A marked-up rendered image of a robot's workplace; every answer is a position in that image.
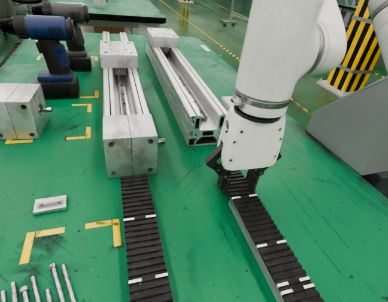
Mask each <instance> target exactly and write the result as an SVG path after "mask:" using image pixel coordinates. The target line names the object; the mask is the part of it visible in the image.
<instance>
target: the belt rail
mask: <svg viewBox="0 0 388 302"><path fill-rule="evenodd" d="M230 199H231V197H230ZM228 205H229V207H230V208H231V210H232V213H233V214H234V216H235V219H236V220H237V222H238V225H239V226H240V228H241V231H242V233H243V234H244V237H245V239H246V240H247V243H248V245H249V246H250V249H251V251H252V252H253V255H254V257H255V258H256V261H257V263H258V264H259V267H260V269H261V270H262V273H263V275H264V276H265V279H266V281H267V282H268V285H269V287H270V288H271V291H272V293H273V294H274V297H275V299H276V300H277V302H284V300H283V298H282V296H281V294H280V292H279V290H278V288H277V286H276V284H275V283H274V281H273V279H272V277H271V275H270V273H269V271H268V269H267V267H266V265H265V263H264V261H263V259H262V257H261V255H260V253H259V252H258V250H257V248H256V246H255V244H254V242H253V240H252V238H251V236H250V234H249V233H248V231H247V228H246V227H245V225H244V222H243V220H242V219H241V216H240V214H239V213H238V210H237V208H236V207H235V205H234V203H233V201H232V199H231V200H229V203H228Z"/></svg>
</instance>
